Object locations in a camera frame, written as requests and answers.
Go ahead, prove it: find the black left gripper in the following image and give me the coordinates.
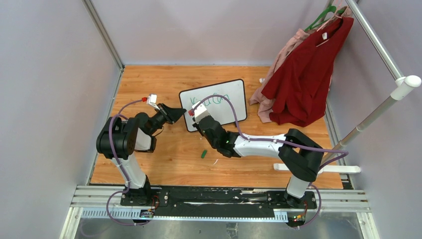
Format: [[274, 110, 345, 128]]
[[148, 104, 186, 135]]

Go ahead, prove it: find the white whiteboard black frame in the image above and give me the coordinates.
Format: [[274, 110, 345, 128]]
[[179, 79, 247, 125]]

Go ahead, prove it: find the green marker cap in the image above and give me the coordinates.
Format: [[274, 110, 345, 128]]
[[201, 150, 208, 159]]

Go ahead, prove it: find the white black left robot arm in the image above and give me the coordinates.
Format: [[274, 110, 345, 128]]
[[96, 104, 186, 206]]

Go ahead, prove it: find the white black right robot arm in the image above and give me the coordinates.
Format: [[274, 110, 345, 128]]
[[193, 116, 324, 208]]

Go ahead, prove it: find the red shirt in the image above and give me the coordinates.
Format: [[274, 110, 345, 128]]
[[261, 15, 354, 128]]

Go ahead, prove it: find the pink garment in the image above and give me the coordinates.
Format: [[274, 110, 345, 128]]
[[249, 6, 353, 123]]

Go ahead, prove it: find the green clothes hanger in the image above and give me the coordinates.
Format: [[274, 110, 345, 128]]
[[304, 5, 345, 31]]

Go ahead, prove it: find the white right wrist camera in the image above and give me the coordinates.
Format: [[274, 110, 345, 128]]
[[192, 103, 210, 124]]

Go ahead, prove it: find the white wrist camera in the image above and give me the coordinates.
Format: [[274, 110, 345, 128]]
[[192, 103, 210, 124], [146, 94, 160, 111]]

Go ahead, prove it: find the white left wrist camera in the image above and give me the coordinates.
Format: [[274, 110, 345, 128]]
[[146, 94, 160, 111]]

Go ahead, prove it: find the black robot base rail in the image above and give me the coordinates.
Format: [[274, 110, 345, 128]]
[[66, 186, 373, 229]]

